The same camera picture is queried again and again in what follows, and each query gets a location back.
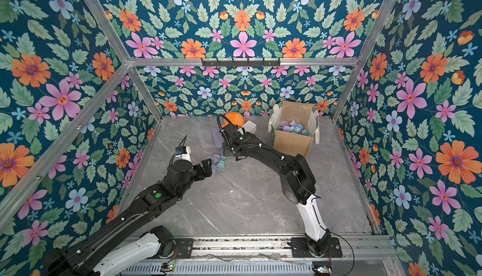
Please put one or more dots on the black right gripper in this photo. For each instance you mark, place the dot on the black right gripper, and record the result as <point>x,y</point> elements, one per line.
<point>228,137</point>

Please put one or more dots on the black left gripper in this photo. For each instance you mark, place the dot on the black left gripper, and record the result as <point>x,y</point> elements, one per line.
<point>208,170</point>

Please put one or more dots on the teal hourglass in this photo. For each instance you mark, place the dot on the teal hourglass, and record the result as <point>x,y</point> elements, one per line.
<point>221,163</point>

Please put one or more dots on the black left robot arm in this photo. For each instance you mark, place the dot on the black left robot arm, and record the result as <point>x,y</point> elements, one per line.
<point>81,258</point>

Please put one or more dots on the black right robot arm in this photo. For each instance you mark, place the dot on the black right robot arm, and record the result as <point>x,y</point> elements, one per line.
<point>296,177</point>

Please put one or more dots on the jute canvas tote bag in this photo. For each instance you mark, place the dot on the jute canvas tote bag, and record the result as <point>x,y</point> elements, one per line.
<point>293,143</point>

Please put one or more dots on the white rectangular box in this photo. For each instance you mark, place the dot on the white rectangular box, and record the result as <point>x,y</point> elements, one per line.
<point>249,126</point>

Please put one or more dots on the orange plush toy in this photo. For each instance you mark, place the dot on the orange plush toy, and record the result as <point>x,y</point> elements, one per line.
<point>235,118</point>

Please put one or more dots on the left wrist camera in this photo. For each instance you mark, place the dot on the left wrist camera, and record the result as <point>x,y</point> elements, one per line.
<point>182,152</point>

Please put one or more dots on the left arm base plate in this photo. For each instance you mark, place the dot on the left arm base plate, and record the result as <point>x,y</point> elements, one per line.
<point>181,248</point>

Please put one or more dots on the black wall hook rail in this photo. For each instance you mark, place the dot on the black wall hook rail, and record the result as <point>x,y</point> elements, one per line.
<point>234,63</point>

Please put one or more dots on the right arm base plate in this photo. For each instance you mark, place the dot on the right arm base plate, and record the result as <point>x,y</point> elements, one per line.
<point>305,248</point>

